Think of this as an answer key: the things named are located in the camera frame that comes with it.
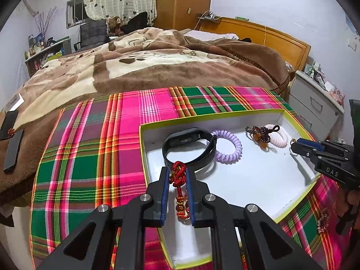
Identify white spiral hair tie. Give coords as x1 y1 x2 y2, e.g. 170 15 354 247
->
264 124 288 147

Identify dried branches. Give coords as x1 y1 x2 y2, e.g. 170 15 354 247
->
34 6 58 48

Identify dark office chair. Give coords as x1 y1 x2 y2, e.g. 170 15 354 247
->
74 20 111 52

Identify window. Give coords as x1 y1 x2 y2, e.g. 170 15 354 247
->
66 0 86 29

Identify dark red beaded charm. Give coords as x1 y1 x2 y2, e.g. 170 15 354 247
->
245 125 281 150

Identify brown plush blanket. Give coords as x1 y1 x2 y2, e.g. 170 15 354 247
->
0 27 294 206

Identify yellow cardboard box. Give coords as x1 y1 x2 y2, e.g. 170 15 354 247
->
139 108 322 269

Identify plaid cloth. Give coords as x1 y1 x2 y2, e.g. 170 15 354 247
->
29 86 355 270

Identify black phone with charm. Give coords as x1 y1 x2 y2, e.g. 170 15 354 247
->
0 110 19 140

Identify purple spiral hair tie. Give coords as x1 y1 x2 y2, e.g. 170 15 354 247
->
210 129 243 164

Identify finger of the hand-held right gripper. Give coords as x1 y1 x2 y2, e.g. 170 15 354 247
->
297 138 324 152
290 142 319 161

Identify black bag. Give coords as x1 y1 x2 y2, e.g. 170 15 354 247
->
120 11 149 34

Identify grey nightstand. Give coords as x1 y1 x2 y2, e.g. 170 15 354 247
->
288 70 345 142

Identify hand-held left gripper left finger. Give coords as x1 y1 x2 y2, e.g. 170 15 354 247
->
36 167 170 270

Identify cluttered shelf desk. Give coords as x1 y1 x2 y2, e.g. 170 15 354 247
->
24 32 71 78

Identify red knot charm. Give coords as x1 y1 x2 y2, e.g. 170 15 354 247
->
169 160 192 220

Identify wooden wardrobe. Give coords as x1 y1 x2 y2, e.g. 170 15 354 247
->
155 0 213 31

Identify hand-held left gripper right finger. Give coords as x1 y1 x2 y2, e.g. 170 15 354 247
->
186 168 321 270

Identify person's right hand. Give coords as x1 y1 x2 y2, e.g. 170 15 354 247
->
347 188 360 208

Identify black smart band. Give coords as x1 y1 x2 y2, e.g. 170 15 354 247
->
162 128 218 173

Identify wooden bed headboard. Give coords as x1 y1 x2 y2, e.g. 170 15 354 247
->
194 17 312 72

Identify white pillow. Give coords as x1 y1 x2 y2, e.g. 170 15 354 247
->
184 29 239 40

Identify small wall shelf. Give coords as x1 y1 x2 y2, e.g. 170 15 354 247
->
196 11 223 24

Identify brown teddy bear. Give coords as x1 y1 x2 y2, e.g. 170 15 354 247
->
106 17 124 36

